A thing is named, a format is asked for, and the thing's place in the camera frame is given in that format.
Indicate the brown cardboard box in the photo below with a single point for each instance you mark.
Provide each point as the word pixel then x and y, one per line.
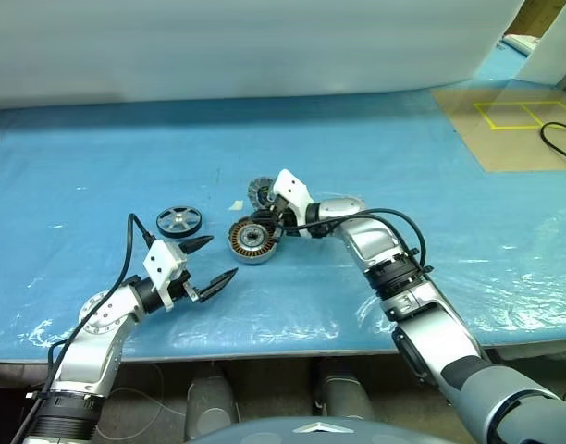
pixel 532 18

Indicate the motor stator with copper windings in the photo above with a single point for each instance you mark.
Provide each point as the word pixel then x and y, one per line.
pixel 253 256

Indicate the white box panel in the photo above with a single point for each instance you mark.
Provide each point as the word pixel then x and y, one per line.
pixel 549 51

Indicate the small white tape piece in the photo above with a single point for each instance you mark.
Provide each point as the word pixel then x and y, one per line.
pixel 238 205

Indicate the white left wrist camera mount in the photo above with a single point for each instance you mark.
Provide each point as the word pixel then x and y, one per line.
pixel 160 259

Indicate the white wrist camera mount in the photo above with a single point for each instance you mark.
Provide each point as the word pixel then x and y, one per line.
pixel 160 259
pixel 292 187

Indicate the white foam backdrop board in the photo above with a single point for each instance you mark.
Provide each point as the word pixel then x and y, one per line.
pixel 218 46

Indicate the silver finned motor cover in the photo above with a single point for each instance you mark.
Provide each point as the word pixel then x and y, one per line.
pixel 256 187

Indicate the grey robot torso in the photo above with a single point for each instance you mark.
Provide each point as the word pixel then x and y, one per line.
pixel 311 432

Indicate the blue plastic table cover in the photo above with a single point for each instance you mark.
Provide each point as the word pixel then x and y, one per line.
pixel 357 152

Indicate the dark rounded right leg shape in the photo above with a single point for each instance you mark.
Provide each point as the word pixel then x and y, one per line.
pixel 348 393

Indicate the brown cardboard sheet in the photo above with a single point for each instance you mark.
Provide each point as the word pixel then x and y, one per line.
pixel 495 148

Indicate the white flat packet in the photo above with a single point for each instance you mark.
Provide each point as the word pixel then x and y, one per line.
pixel 519 44

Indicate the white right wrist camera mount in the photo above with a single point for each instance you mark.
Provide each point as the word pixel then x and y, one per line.
pixel 292 187

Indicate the dark rounded leg shape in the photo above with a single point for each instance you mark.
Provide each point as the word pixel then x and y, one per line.
pixel 211 398
pixel 348 393

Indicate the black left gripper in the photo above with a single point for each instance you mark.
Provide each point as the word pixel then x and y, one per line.
pixel 183 287

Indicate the dark rounded left leg shape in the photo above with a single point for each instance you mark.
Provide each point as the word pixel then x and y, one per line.
pixel 211 398

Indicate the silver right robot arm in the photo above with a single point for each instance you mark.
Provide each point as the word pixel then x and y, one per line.
pixel 371 236

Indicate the black silver spoked rotor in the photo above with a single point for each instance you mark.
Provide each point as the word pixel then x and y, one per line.
pixel 179 218

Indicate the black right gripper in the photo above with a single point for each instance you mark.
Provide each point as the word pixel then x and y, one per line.
pixel 287 215

